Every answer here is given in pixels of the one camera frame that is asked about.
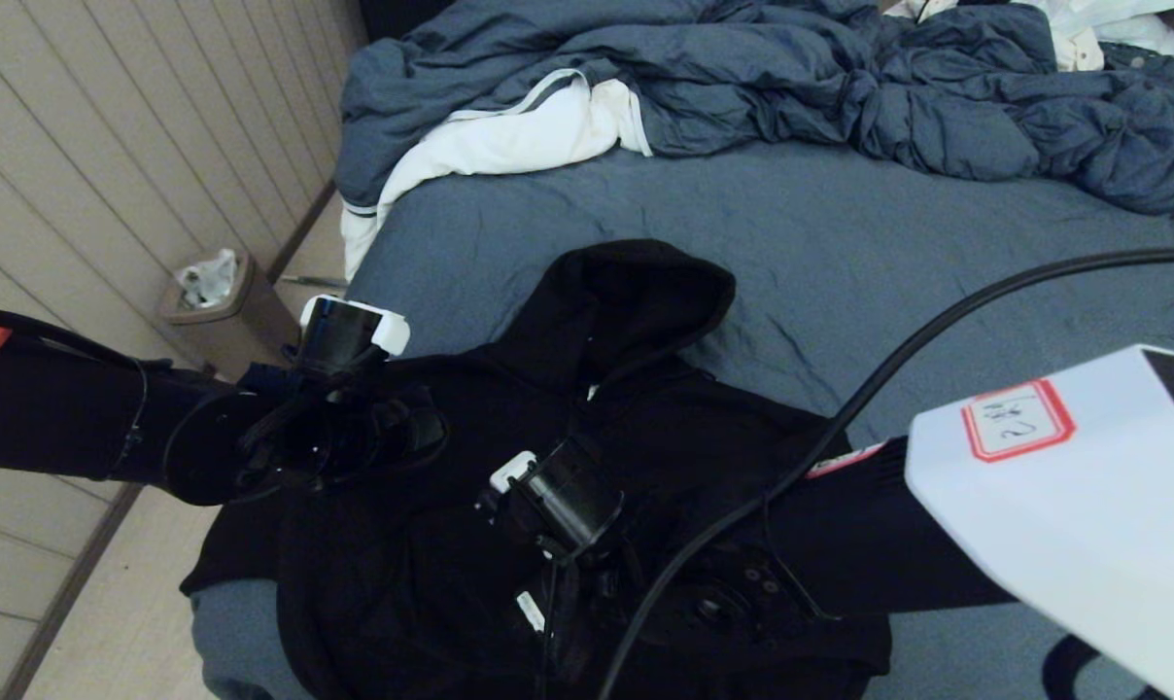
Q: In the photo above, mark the black headboard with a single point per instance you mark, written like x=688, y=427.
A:
x=393, y=15

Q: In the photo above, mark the blue bed sheet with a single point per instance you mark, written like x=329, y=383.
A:
x=888, y=272

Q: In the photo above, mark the white garment with grey stripe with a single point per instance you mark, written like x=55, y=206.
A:
x=509, y=136

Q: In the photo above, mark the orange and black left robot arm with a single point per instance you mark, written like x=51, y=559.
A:
x=62, y=418

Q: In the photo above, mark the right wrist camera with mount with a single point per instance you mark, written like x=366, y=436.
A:
x=511, y=476

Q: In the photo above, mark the black zip hoodie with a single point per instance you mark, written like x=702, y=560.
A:
x=431, y=544

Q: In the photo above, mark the beige trash bin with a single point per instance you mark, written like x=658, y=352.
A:
x=242, y=331

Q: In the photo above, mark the cream rumpled garment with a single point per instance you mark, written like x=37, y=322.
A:
x=1083, y=49

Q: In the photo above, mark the grey metal rod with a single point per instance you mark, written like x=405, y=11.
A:
x=315, y=282

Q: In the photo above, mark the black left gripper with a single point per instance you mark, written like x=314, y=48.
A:
x=412, y=428

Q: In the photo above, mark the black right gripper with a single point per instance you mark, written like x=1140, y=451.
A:
x=553, y=622

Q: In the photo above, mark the rumpled blue duvet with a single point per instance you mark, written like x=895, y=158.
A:
x=742, y=68

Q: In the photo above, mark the clear plastic bin bag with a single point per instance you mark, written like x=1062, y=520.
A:
x=206, y=280

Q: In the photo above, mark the white pillow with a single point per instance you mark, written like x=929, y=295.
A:
x=1126, y=29

